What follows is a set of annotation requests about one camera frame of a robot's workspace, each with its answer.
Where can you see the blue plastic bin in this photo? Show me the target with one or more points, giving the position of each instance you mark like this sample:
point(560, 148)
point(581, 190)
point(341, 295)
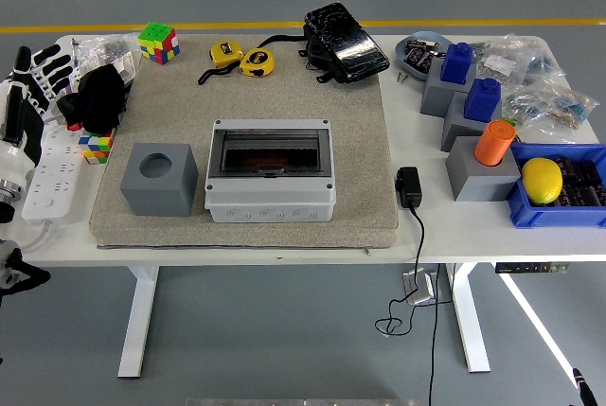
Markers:
point(544, 217)

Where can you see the yellow lemon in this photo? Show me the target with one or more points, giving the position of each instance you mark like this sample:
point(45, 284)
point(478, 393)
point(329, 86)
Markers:
point(542, 181)

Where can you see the small black capacitor pile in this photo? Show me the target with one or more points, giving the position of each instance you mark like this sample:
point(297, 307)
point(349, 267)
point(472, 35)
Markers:
point(416, 53)

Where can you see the shiny black pouch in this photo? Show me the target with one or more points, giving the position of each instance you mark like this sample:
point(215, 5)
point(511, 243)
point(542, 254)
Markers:
point(350, 41)

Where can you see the blue block battery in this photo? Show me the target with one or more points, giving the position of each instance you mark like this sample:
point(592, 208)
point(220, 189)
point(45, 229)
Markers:
point(482, 103)
point(457, 65)

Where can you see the blue-grey dish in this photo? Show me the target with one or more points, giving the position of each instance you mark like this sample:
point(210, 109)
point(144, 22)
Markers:
point(402, 60)

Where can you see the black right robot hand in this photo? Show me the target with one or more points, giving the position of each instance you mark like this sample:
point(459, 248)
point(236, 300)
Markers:
point(583, 389)

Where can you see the grey-brown mat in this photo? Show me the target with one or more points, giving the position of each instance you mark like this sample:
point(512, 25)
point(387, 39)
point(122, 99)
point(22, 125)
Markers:
point(355, 164)

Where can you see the clear bag of blue parts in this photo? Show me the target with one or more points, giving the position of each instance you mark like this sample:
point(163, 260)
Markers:
point(540, 65)

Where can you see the clear bag with white label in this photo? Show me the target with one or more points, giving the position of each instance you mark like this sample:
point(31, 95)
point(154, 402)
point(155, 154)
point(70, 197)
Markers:
point(497, 64)

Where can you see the white power strip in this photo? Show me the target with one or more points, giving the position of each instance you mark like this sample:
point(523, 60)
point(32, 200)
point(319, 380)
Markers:
point(52, 174)

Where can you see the black power adapter plug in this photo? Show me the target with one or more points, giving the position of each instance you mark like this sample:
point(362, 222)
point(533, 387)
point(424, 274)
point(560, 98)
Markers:
point(408, 188)

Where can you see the silver metal bracket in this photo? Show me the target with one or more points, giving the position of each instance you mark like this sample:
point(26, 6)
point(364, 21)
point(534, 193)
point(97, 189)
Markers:
point(419, 290)

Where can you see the grey block holder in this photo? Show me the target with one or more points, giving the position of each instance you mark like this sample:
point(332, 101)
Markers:
point(473, 181)
point(457, 129)
point(435, 93)

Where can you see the black glove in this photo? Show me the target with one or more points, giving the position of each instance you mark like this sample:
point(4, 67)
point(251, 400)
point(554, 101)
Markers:
point(99, 98)

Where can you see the thin metal rod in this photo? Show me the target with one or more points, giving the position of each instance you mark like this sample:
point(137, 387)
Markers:
point(74, 51)

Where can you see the grey block with round hole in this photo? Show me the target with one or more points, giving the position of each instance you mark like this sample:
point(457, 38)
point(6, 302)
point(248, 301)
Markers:
point(161, 198)

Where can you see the clear bag of small hardware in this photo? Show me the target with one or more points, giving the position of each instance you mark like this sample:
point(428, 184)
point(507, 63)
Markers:
point(106, 46)

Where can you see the small white socket box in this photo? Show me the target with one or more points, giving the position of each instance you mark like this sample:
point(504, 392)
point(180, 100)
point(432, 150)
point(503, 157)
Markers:
point(127, 65)

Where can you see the orange cylinder battery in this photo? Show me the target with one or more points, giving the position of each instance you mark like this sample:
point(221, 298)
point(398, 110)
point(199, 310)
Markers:
point(260, 160)
point(492, 146)

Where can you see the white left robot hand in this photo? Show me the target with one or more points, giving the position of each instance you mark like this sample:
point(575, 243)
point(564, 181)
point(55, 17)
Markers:
point(12, 160)

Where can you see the black table control panel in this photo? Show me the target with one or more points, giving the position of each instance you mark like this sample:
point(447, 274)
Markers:
point(530, 267)

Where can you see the white table leg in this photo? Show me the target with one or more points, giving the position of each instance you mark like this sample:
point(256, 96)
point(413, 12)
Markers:
point(137, 321)
point(468, 321)

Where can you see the smoky transparent box lid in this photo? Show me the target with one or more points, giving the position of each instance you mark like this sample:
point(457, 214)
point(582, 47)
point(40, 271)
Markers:
point(270, 141)

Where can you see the small green object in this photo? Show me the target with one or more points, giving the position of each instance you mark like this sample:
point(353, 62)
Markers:
point(510, 120)

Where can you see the grey electrical enclosure box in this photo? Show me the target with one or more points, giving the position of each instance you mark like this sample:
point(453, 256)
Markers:
point(270, 202)

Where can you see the rubik's cube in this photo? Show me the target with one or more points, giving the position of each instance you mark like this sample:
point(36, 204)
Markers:
point(158, 44)
point(97, 148)

